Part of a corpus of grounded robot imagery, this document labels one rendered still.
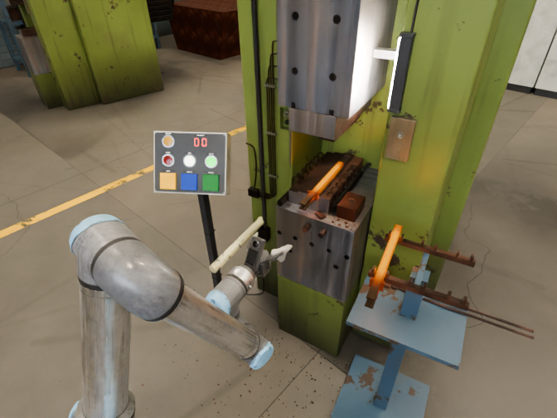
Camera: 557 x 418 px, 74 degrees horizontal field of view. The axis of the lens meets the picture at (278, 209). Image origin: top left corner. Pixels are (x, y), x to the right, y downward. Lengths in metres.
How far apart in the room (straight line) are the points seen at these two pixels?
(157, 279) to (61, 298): 2.15
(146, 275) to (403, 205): 1.17
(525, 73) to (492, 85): 4.79
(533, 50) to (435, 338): 5.49
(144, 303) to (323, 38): 1.00
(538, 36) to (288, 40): 5.38
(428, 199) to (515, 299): 1.41
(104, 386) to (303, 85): 1.12
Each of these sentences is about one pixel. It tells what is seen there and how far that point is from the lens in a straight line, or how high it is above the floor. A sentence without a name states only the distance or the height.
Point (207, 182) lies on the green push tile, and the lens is 1.70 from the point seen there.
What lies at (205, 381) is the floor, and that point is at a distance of 2.20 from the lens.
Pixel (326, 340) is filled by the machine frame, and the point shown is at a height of 0.11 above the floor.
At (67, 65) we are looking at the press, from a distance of 5.91.
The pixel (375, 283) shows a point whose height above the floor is 1.01.
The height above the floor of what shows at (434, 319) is 0.73.
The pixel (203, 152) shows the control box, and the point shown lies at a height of 1.12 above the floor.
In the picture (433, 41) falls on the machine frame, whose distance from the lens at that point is 1.40.
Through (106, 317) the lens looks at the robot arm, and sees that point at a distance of 0.93.
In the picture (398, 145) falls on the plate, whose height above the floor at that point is 1.25.
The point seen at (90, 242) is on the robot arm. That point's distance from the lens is 0.82.
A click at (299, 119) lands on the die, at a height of 1.32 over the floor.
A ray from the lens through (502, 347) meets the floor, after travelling 2.57.
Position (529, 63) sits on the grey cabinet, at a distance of 6.62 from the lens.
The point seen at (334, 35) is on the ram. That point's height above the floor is 1.64.
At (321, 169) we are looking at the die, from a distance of 1.80.
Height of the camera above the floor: 1.90
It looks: 36 degrees down
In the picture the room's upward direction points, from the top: 1 degrees counter-clockwise
